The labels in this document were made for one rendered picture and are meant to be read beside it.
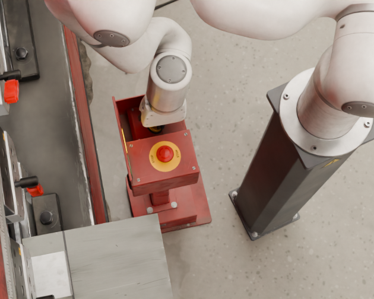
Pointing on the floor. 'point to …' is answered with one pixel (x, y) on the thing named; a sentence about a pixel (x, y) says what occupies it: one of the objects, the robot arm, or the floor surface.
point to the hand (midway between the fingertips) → (159, 120)
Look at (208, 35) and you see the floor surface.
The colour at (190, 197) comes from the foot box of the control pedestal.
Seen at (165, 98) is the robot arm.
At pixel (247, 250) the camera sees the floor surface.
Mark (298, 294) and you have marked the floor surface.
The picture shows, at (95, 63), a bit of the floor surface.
